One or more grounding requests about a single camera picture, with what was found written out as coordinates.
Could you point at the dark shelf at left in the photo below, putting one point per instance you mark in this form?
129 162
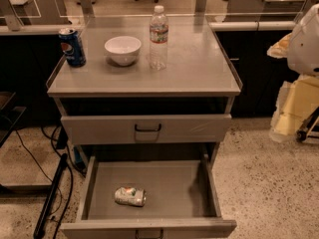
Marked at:
10 114

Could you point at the open grey middle drawer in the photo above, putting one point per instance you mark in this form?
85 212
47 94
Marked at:
181 202

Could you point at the black bar on floor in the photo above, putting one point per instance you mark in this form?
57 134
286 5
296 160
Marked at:
39 231

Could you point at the grey drawer cabinet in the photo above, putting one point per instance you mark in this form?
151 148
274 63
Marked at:
198 80

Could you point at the blue pepsi can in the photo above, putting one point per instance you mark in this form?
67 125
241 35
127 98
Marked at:
72 47

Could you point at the wheeled robot base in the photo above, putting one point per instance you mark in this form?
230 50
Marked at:
311 124

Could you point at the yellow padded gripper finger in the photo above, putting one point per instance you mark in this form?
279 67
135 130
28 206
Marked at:
296 101

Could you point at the clear plastic water bottle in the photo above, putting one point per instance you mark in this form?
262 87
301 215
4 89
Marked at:
158 38

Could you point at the closed grey top drawer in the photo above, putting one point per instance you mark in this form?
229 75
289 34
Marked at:
83 130

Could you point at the white ceramic bowl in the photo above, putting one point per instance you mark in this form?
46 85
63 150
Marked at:
123 50

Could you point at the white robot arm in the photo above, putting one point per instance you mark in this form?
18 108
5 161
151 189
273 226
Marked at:
309 24

